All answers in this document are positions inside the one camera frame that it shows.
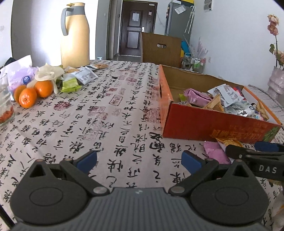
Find silver foil snack packet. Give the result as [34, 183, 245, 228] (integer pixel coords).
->
[224, 103, 251, 116]

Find blue bag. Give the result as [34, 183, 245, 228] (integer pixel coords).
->
[181, 41, 192, 56]

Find dark brown door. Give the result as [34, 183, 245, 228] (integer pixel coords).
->
[119, 0, 158, 58]

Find pale crumpled plastic bag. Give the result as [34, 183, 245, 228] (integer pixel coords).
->
[33, 63, 65, 94]

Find beige thermos jug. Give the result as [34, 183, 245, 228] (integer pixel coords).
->
[61, 2, 90, 68]

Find pale purple pampas bundle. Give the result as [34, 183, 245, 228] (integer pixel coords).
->
[191, 37, 209, 58]

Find pink snack packet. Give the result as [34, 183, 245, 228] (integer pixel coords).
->
[184, 88, 213, 106]
[204, 141, 232, 165]

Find light green snack packet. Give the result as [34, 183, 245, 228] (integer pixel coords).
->
[60, 78, 82, 93]

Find tan snack packet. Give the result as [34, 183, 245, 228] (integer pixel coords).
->
[203, 94, 224, 112]

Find orange mandarin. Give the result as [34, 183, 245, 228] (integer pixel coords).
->
[14, 85, 27, 101]
[19, 88, 38, 108]
[34, 80, 54, 98]

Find orange cracker snack packet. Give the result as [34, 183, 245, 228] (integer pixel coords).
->
[215, 137, 244, 147]

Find white grey-print snack packet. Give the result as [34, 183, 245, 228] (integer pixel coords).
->
[74, 67, 98, 85]

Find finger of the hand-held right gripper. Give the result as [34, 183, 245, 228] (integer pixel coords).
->
[255, 142, 284, 154]
[225, 144, 284, 161]

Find red cardboard box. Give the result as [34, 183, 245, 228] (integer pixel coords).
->
[158, 64, 283, 143]

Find grey quilted cloth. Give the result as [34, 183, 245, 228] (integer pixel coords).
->
[244, 84, 284, 120]

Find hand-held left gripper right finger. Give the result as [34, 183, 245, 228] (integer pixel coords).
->
[169, 151, 255, 197]

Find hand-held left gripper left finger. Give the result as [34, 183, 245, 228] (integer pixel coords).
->
[27, 151, 110, 197]

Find glass jar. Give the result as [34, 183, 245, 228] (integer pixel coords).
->
[0, 73, 15, 126]

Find dried pink roses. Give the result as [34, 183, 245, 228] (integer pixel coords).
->
[267, 14, 284, 69]

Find wire storage rack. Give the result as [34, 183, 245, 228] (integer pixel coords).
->
[181, 55, 206, 74]

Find grey refrigerator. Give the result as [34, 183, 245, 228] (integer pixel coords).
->
[165, 1, 196, 41]

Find pink textured vase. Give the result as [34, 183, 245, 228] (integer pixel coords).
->
[267, 66, 284, 100]

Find clear folded umbrella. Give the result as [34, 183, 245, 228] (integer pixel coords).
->
[185, 6, 196, 35]

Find purple tissue packet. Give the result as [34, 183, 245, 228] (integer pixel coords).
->
[0, 55, 37, 94]

